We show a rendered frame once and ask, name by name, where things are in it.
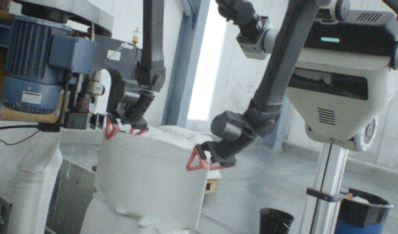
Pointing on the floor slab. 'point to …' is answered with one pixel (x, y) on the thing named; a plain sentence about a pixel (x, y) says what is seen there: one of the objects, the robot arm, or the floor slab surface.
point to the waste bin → (361, 213)
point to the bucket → (274, 221)
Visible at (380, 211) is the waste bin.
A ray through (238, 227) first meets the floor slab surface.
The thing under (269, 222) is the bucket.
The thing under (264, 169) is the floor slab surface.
